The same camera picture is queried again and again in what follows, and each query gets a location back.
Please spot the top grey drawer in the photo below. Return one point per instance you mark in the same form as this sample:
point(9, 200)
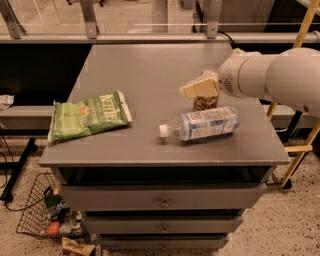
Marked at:
point(163, 197)

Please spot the metal railing with glass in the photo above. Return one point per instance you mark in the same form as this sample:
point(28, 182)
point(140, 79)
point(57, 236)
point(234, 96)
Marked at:
point(106, 21)

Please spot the clear plastic bottle blue label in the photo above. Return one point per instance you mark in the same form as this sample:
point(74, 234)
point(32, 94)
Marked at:
point(201, 124)

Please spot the grey drawer cabinet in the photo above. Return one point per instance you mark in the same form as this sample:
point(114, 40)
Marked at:
point(149, 76)

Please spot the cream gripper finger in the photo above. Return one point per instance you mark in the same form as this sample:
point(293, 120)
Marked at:
point(205, 85)

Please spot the bottom grey drawer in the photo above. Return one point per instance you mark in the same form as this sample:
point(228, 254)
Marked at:
point(119, 243)

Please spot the yellow wooden ladder frame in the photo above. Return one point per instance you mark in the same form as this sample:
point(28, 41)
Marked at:
point(301, 150)

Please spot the orange patterned drink can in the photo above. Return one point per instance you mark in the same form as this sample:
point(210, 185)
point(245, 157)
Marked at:
point(204, 103)

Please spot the black wire basket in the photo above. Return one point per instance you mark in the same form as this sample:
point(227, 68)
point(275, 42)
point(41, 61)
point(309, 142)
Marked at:
point(36, 216)

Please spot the blue can in basket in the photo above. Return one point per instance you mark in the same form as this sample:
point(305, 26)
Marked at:
point(59, 211)

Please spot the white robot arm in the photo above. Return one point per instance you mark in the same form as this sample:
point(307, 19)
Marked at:
point(291, 78)

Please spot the black stand leg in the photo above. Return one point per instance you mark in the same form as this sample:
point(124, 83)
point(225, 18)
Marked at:
point(15, 168)

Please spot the grey drawer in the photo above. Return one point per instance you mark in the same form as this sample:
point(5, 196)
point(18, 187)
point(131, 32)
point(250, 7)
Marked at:
point(162, 224)
point(163, 197)
point(119, 243)

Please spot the green kettle chips bag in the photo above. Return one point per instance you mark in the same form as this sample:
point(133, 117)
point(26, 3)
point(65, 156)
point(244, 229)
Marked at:
point(88, 117)

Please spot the white crumpled paper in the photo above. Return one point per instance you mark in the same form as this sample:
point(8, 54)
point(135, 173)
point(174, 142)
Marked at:
point(6, 101)

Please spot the yellow snack bag on floor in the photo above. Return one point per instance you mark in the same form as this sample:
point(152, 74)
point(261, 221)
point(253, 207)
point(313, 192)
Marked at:
point(73, 248)

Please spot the middle grey drawer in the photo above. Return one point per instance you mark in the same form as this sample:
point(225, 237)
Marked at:
point(162, 224)

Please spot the orange fruit in basket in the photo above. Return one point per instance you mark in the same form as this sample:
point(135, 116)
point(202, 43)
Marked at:
point(53, 229)

